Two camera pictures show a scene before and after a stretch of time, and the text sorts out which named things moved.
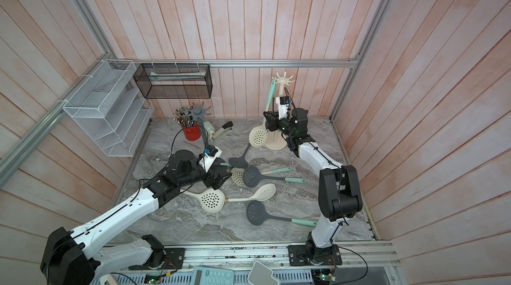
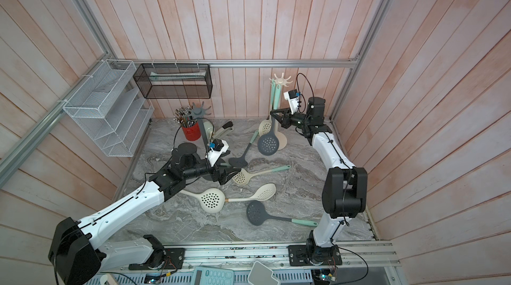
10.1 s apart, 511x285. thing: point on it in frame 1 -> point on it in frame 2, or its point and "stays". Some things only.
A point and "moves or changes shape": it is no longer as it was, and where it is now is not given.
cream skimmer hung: (258, 136) moves or changes shape
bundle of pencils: (182, 116) stays
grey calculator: (209, 276) stays
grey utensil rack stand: (199, 112) stays
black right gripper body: (287, 130) -> (301, 120)
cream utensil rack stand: (275, 141) stays
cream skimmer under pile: (237, 174) stays
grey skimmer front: (257, 215) stays
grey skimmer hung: (255, 177) -> (269, 144)
